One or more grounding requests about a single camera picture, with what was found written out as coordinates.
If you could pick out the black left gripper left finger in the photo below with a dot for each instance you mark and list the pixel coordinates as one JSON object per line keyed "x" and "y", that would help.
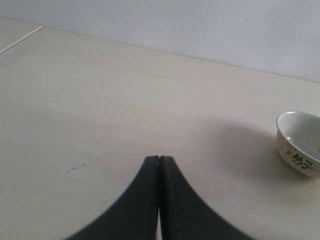
{"x": 134, "y": 215}

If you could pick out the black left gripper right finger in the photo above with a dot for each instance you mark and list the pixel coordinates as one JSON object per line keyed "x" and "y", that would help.
{"x": 183, "y": 214}

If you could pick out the white ceramic bowl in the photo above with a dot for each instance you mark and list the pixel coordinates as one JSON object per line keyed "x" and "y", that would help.
{"x": 298, "y": 141}

